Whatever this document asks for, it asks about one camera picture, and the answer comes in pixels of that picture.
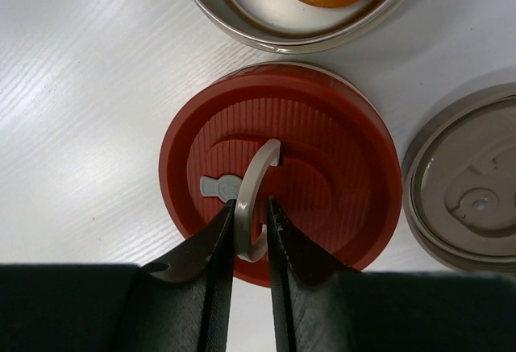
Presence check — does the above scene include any red round lid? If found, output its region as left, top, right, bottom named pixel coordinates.
left=158, top=62, right=402, bottom=270

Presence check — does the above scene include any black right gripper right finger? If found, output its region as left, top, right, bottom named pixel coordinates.
left=267, top=198, right=358, bottom=351

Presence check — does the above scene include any grey round lid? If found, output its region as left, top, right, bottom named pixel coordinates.
left=402, top=83, right=515, bottom=275

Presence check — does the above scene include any red-based metal lunch tin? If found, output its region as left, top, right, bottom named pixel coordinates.
left=225, top=60, right=388, bottom=103

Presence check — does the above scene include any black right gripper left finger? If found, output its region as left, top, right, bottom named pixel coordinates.
left=140, top=200, right=235, bottom=351

